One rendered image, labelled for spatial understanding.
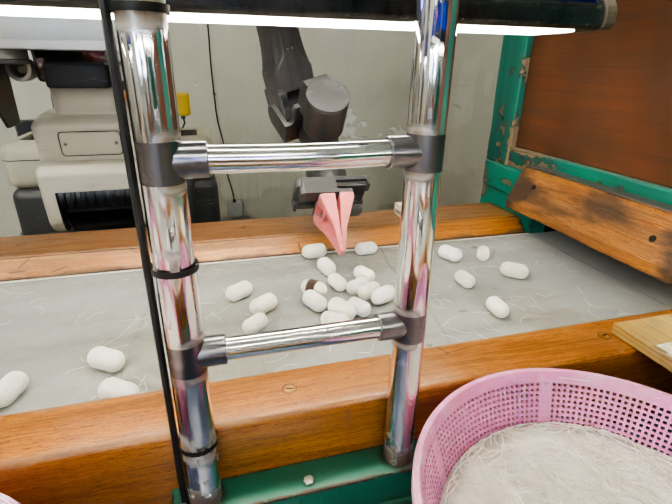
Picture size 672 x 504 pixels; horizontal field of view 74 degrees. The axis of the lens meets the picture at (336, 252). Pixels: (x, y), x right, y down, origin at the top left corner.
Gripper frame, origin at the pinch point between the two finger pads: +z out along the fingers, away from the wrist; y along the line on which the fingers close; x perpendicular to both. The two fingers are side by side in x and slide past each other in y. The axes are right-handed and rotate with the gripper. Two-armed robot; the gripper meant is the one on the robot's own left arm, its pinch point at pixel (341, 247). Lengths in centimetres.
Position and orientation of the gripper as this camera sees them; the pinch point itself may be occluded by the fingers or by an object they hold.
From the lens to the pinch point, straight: 59.2
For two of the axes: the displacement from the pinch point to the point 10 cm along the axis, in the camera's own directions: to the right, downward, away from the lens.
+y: 9.7, -0.8, 2.5
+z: 1.8, 8.9, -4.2
